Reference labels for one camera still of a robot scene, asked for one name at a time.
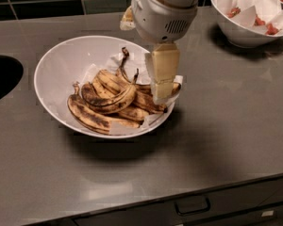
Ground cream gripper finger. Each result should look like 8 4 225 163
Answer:
120 7 135 31
144 42 180 105

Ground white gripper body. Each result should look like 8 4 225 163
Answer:
131 0 198 43

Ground curved top spotted banana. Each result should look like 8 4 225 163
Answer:
81 70 139 114

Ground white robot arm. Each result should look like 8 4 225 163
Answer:
120 0 198 104

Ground white paper liner in bowl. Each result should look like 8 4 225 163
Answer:
79 51 184 136

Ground right long-stem banana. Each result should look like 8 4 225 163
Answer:
116 47 181 101

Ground lower middle spotted banana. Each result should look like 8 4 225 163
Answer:
92 76 150 122

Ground large white bowl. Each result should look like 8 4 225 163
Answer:
33 35 177 139

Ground front spotted banana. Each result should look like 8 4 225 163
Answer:
67 83 140 135

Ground red fruit pieces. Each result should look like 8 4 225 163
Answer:
227 7 279 36

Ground dark drawer front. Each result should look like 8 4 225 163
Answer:
74 177 283 226

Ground black drawer handle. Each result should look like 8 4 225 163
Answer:
174 196 210 217

